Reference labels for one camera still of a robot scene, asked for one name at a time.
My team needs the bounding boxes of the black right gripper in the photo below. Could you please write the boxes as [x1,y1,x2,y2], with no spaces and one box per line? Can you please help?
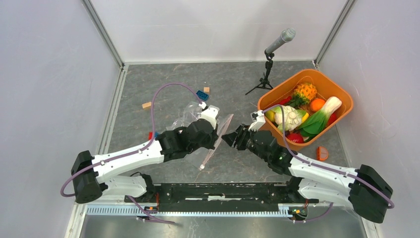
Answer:
[221,124,269,163]

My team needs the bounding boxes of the clear pink-dotted zip bag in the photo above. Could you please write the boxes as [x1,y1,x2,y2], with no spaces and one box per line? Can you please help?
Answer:
[166,102,233,171]

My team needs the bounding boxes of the toy cauliflower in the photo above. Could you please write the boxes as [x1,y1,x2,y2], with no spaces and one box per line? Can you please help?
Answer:
[271,106,306,131]

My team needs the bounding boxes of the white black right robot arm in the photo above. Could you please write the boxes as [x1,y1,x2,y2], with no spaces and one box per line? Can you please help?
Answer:
[221,124,393,224]

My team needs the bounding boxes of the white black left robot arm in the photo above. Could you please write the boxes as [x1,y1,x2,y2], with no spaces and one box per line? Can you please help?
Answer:
[71,119,218,204]

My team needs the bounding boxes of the red and blue lego block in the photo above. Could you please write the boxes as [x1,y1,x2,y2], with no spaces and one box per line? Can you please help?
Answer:
[148,132,159,140]

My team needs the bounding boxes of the toy lemon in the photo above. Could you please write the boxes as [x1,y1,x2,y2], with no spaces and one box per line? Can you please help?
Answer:
[264,110,276,123]

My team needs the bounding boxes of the wooden block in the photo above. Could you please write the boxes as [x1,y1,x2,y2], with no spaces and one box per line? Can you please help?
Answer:
[142,102,152,110]

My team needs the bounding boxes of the blue lego brick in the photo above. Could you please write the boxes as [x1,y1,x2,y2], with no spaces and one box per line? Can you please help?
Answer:
[196,90,209,101]

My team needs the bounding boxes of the red toy chili pepper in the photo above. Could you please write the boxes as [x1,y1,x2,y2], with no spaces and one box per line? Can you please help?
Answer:
[276,96,292,106]

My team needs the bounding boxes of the red toy tomato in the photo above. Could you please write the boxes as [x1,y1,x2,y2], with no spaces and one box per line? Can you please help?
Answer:
[287,133,305,144]

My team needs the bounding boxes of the yellow toy banana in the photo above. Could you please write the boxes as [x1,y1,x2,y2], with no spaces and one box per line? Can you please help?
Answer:
[301,112,310,123]

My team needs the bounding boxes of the toy bok choy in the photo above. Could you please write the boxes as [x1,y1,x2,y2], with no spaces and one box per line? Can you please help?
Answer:
[298,96,342,138]

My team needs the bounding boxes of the toy pineapple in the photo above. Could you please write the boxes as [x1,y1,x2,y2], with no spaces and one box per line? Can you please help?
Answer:
[286,82,317,108]

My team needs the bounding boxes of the orange toy slice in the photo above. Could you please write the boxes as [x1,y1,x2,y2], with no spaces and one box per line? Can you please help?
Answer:
[316,146,329,161]

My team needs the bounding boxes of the orange plastic bin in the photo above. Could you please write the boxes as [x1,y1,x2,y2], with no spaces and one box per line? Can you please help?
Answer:
[257,69,354,151]

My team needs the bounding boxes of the grey microphone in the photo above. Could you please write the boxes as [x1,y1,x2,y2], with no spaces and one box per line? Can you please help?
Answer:
[264,28,296,55]

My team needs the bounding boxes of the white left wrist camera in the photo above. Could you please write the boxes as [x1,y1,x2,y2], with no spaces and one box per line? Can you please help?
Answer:
[198,102,219,129]

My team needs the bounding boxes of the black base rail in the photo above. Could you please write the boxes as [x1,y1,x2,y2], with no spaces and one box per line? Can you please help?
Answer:
[135,182,318,212]

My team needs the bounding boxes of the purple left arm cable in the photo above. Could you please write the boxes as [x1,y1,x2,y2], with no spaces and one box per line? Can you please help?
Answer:
[60,82,205,225]

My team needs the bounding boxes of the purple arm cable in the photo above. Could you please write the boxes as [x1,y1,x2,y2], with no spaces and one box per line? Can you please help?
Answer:
[60,82,205,225]
[262,104,395,224]

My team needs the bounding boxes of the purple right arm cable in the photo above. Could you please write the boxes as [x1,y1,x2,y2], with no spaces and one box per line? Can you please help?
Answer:
[262,104,395,224]

